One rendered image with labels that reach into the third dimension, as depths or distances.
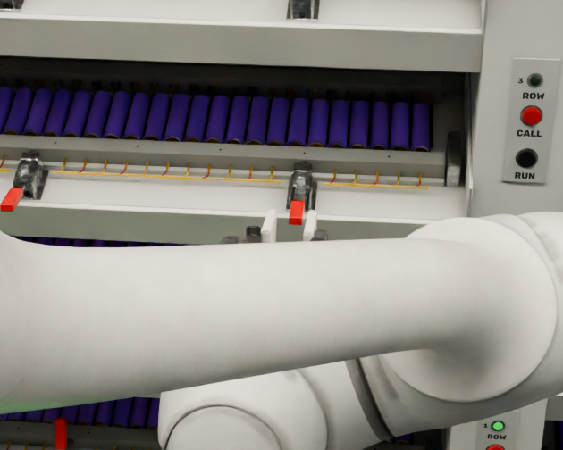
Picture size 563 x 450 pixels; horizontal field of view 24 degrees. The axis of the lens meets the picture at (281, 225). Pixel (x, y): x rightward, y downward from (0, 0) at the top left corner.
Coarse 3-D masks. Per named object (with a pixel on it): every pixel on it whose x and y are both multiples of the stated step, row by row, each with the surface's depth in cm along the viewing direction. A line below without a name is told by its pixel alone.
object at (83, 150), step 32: (64, 160) 128; (96, 160) 128; (128, 160) 128; (160, 160) 128; (192, 160) 127; (224, 160) 127; (256, 160) 126; (288, 160) 126; (320, 160) 126; (352, 160) 125; (384, 160) 125; (416, 160) 125
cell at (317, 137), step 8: (312, 104) 132; (320, 104) 132; (328, 104) 132; (312, 112) 131; (320, 112) 131; (328, 112) 132; (312, 120) 130; (320, 120) 130; (312, 128) 130; (320, 128) 129; (312, 136) 129; (320, 136) 129; (320, 144) 128
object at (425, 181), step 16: (0, 160) 129; (208, 176) 128; (224, 176) 128; (240, 176) 127; (256, 176) 127; (288, 176) 127; (320, 176) 127; (336, 176) 126; (352, 176) 126; (368, 176) 126; (384, 176) 126
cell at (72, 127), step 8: (80, 96) 133; (88, 96) 134; (72, 104) 133; (80, 104) 133; (88, 104) 133; (72, 112) 132; (80, 112) 132; (72, 120) 131; (80, 120) 131; (72, 128) 130; (80, 128) 131; (80, 136) 130
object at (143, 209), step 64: (256, 64) 135; (448, 128) 132; (0, 192) 127; (64, 192) 127; (128, 192) 127; (192, 192) 126; (256, 192) 126; (320, 192) 126; (384, 192) 126; (448, 192) 126
